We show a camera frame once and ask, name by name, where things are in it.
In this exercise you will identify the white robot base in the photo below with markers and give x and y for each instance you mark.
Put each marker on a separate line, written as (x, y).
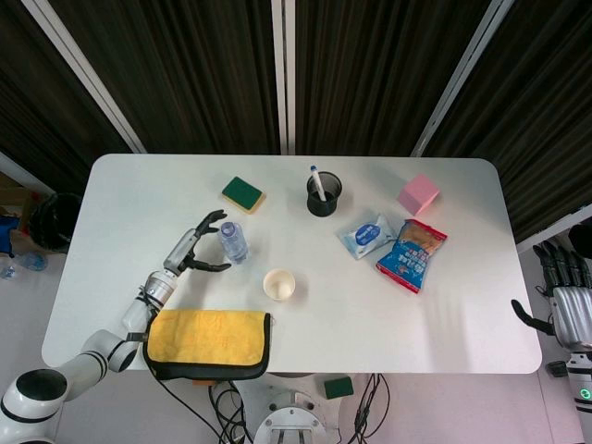
(291, 418)

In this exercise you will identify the small black floor device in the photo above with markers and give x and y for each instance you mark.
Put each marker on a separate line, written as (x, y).
(556, 368)

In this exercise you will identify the small orange object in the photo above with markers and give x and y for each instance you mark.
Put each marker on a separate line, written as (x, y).
(203, 383)

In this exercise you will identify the white paper cup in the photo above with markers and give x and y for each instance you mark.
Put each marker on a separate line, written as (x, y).
(279, 284)

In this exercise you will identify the white partition post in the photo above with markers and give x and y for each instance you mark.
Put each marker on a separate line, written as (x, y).
(83, 69)
(283, 69)
(462, 74)

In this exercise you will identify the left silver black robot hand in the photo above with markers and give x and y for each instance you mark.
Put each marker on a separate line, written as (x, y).
(181, 250)

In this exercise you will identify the green and yellow sponge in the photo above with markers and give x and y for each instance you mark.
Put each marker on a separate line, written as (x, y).
(242, 192)

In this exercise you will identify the white blue wet wipes pack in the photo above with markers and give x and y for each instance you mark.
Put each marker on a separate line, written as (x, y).
(363, 236)

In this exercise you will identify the dark green sponge block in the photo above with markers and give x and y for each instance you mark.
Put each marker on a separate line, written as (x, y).
(338, 387)

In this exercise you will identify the blue snack bag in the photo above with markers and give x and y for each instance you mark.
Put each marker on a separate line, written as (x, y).
(407, 263)

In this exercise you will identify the yellow cloth with black edge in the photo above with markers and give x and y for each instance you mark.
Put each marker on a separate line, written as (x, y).
(208, 342)

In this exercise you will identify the white marker with blue cap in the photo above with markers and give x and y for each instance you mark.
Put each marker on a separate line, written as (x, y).
(316, 182)

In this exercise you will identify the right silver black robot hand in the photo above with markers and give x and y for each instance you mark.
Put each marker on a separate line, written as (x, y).
(573, 314)

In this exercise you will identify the pink cube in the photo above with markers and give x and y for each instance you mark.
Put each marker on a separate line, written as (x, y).
(418, 192)

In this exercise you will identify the clear plastic water bottle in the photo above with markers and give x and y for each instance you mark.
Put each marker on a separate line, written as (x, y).
(233, 242)

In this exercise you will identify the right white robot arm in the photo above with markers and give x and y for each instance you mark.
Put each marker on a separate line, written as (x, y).
(583, 370)

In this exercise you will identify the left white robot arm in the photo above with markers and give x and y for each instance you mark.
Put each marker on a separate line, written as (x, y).
(92, 356)

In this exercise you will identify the black trash bin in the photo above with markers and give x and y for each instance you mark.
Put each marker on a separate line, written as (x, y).
(51, 222)

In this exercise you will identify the black mesh pen holder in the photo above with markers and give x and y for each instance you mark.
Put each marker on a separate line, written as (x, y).
(330, 205)

